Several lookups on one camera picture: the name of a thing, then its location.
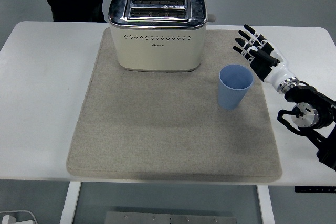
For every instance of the white power adapter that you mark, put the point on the white power adapter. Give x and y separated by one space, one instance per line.
8 219

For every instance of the white table leg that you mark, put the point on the white table leg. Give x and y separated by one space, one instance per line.
265 204
68 203

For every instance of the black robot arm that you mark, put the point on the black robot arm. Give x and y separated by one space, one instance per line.
312 108

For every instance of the cream and chrome toaster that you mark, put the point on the cream and chrome toaster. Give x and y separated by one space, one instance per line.
157 48

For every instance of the blue ribbed cup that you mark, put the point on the blue ribbed cup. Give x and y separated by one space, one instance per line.
232 93

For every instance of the beige fabric mat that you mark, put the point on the beige fabric mat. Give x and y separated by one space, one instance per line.
168 119

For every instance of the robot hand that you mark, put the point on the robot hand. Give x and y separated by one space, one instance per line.
275 73

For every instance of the black table control panel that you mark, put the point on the black table control panel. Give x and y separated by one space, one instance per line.
315 189

